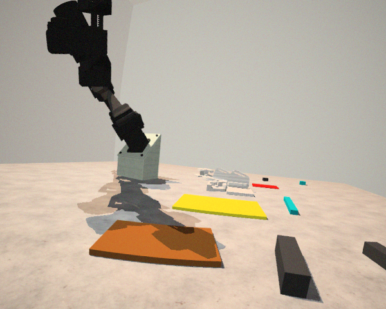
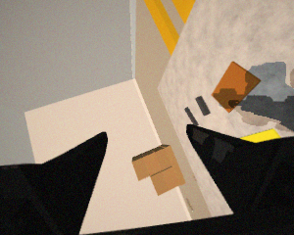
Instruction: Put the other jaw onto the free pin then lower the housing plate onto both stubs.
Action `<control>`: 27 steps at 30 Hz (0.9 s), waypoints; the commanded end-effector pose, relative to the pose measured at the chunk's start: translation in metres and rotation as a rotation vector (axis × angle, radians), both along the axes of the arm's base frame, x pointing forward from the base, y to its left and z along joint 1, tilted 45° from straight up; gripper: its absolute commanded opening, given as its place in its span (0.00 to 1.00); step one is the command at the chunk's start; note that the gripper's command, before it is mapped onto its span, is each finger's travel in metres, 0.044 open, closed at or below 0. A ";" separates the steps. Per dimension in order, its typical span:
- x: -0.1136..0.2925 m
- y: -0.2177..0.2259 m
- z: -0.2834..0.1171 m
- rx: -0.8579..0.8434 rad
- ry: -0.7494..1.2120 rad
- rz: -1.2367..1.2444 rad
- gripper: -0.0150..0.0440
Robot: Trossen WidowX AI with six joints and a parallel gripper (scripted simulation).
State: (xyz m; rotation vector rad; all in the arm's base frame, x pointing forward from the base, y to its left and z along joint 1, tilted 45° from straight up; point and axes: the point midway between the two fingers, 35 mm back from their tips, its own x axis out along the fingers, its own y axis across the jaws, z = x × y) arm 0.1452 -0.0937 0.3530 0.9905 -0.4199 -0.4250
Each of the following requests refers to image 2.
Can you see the yellow flat plate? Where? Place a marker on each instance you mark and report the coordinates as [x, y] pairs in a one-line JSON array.
[[265, 135]]

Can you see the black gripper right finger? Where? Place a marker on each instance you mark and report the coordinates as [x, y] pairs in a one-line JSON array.
[[241, 169]]

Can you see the orange flat plate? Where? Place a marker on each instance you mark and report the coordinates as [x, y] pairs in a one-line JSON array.
[[235, 84]]

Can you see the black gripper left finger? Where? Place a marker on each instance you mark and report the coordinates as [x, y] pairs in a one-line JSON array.
[[61, 188]]

